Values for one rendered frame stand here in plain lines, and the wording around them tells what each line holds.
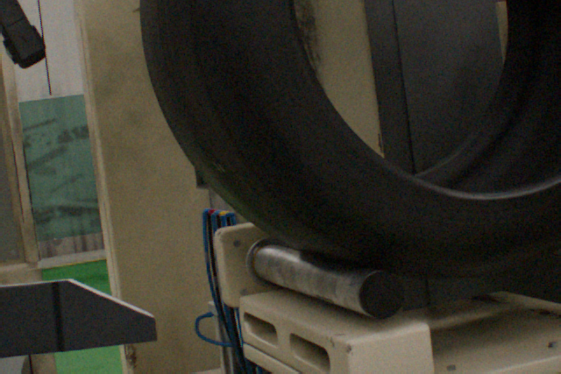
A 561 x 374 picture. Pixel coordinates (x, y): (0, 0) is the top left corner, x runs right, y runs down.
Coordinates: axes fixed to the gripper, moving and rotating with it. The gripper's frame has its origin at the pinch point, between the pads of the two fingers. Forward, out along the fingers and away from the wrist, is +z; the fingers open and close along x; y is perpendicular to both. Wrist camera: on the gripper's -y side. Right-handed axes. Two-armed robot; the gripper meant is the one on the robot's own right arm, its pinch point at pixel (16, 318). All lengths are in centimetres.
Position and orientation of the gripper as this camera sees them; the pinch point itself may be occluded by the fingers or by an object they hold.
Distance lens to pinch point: 18.1
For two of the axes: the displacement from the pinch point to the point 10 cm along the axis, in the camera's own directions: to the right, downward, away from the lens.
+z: 9.7, -1.2, -2.0
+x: -2.0, -0.6, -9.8
